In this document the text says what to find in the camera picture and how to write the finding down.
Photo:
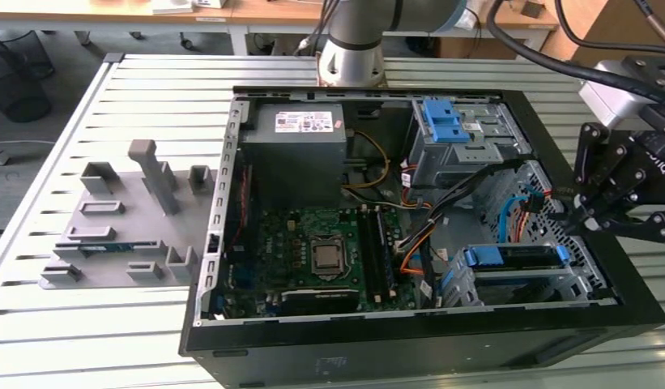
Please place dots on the black RAM slot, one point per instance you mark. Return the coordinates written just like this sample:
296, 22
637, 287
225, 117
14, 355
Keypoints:
370, 251

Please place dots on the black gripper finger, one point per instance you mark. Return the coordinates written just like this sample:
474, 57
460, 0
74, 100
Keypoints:
608, 170
651, 231

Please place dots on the CPU socket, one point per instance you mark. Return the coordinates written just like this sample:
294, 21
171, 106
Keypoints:
332, 272

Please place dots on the black graphics card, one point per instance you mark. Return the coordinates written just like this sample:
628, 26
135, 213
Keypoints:
318, 302

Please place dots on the metal optical drive cage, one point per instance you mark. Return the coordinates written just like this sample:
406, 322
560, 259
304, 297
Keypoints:
473, 156

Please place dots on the grey metal disk bay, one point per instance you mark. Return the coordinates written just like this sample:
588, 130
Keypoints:
526, 276

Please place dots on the grey plastic parts rack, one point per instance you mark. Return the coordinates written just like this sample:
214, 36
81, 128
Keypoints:
133, 227

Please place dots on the black open PC case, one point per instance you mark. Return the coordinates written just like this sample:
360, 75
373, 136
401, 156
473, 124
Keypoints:
365, 356

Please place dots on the black mesh wastebasket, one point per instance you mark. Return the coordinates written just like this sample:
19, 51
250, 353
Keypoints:
19, 89

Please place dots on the brown wooden cabinet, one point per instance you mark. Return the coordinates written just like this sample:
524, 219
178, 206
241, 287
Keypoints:
613, 20

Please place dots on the green motherboard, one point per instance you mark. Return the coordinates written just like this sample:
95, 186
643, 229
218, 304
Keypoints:
289, 227

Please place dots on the wooden desk white frame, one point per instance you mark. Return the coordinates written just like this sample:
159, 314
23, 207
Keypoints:
121, 10

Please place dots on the white flat box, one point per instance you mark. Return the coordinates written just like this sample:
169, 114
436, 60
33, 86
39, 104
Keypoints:
173, 8

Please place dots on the blue plastic drive latch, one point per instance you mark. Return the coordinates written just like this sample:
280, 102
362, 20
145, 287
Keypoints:
442, 117

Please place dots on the small brown box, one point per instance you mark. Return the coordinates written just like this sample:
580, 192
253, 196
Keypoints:
532, 9

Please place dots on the grey power supply unit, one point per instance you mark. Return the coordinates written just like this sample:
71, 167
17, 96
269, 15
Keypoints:
294, 170

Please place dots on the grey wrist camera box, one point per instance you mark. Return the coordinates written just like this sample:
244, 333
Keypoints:
608, 101

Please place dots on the hard disk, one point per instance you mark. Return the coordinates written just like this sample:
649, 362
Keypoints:
526, 257

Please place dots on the silver CPU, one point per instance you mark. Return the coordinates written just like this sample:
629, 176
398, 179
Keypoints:
328, 256

